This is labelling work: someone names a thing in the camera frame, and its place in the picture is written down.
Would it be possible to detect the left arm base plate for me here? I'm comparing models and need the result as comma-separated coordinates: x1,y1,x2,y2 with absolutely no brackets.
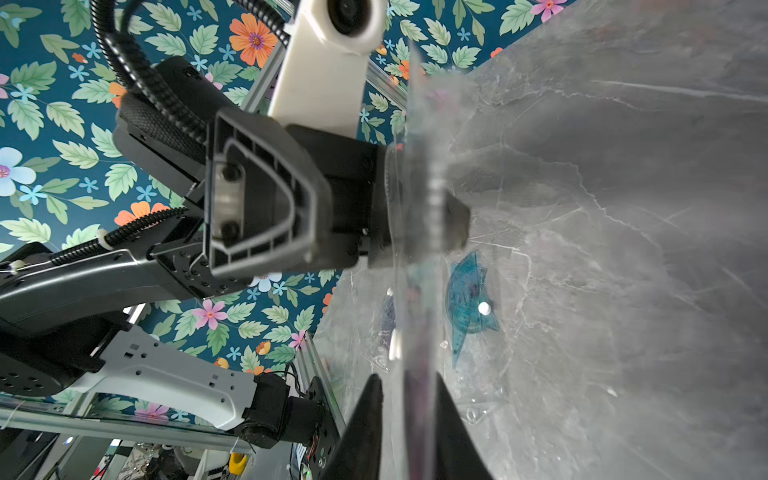
283,376,343,479

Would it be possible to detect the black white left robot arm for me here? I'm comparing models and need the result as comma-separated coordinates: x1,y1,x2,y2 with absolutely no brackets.
1,57,419,448

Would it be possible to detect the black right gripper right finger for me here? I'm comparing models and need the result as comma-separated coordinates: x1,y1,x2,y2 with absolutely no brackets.
435,374,493,480

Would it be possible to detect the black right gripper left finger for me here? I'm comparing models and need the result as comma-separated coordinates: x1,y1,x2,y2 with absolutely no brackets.
320,374,384,480

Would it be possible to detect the clear plastic ruler set pouch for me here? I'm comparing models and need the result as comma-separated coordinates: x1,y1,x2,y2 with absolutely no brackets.
386,42,500,479

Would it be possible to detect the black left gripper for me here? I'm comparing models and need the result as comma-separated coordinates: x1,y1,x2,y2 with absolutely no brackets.
113,57,471,280

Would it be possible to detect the teal ruler set pouch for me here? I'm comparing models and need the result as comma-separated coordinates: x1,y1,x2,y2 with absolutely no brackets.
444,250,500,367

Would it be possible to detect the purple protractor ruler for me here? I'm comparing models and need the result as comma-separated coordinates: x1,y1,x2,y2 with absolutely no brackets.
402,262,440,479

